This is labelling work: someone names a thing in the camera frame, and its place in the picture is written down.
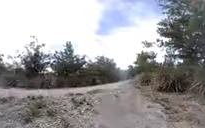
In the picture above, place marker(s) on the stand of tall trees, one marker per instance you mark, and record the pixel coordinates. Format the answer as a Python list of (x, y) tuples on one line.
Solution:
[(186, 36)]

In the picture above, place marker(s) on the row of small trees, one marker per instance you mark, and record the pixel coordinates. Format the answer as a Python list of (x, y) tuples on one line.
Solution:
[(66, 66)]

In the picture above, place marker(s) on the dry bushes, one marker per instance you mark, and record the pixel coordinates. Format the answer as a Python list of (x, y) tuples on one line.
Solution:
[(173, 81)]

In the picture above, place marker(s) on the pale dirt side track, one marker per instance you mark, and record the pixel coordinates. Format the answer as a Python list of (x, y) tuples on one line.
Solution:
[(40, 90)]

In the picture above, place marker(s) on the bare dirt path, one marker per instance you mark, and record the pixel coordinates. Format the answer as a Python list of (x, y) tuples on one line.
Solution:
[(126, 110)]

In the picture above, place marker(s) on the dry grass verge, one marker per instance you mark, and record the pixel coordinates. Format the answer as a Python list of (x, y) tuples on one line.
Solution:
[(183, 110), (46, 110)]

